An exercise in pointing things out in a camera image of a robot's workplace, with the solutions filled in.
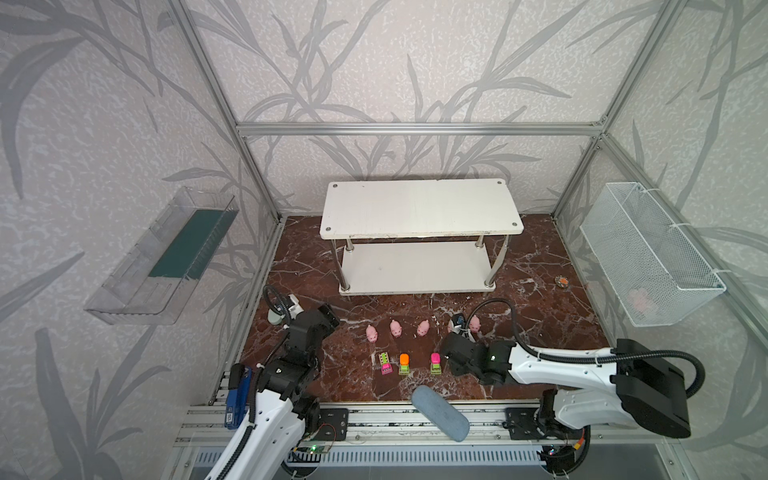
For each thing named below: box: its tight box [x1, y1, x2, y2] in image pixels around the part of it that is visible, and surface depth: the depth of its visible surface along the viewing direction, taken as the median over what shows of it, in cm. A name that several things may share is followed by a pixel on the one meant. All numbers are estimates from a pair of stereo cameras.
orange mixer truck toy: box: [398, 352, 411, 375], surface depth 83 cm
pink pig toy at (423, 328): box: [416, 319, 430, 337], surface depth 91 cm
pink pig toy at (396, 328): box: [390, 319, 403, 338], surface depth 90 cm
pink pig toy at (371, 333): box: [366, 324, 378, 343], surface depth 89 cm
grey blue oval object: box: [411, 385, 470, 442], surface depth 74 cm
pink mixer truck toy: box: [430, 352, 442, 375], surface depth 83 cm
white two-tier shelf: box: [319, 178, 525, 295], surface depth 81 cm
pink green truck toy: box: [378, 352, 393, 375], surface depth 82 cm
